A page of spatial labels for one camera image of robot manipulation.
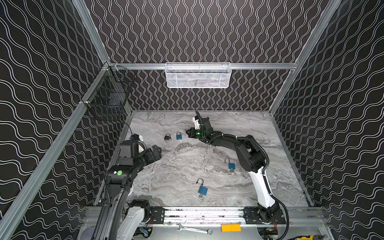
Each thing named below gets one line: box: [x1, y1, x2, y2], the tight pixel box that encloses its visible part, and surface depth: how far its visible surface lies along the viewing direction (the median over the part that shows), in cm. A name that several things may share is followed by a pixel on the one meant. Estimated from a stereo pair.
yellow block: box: [221, 224, 241, 233], surface depth 73 cm
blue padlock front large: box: [196, 178, 209, 196], surface depth 85 cm
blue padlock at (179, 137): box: [176, 131, 183, 140], surface depth 108 cm
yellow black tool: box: [286, 234, 328, 240], surface depth 70 cm
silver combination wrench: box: [176, 223, 213, 235], surface depth 72 cm
